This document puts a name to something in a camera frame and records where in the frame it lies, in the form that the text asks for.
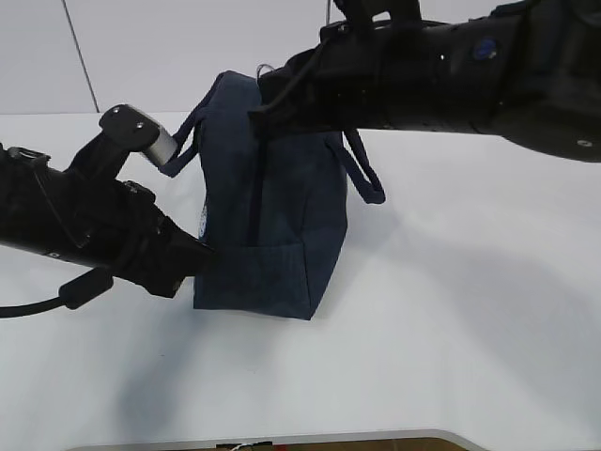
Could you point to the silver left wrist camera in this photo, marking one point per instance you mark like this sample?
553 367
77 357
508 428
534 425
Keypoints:
135 131

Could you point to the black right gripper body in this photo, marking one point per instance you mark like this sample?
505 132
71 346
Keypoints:
332 87

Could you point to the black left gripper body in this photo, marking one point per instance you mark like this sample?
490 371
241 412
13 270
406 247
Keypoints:
126 234

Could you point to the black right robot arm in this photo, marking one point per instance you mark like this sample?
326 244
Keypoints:
528 72

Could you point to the navy blue lunch bag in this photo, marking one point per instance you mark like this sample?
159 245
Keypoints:
275 212

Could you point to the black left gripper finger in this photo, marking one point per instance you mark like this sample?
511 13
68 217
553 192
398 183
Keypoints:
190 255

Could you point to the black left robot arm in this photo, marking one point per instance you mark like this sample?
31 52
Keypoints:
37 201

